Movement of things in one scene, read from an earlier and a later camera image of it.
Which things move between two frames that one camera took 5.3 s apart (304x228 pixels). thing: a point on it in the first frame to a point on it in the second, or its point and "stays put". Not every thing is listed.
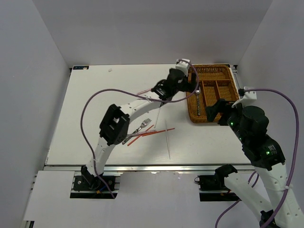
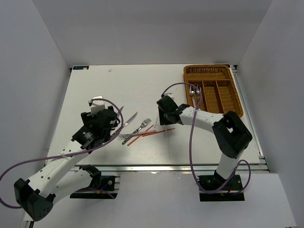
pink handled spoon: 147,90 to 192,91
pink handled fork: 139,133 stays put
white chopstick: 157,117 stays put
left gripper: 188,87 to 88,118
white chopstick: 167,140 stays put
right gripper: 223,106 to 162,120
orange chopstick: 156,132 stays put
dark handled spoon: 197,91 stays put
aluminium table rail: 144,168 stays put
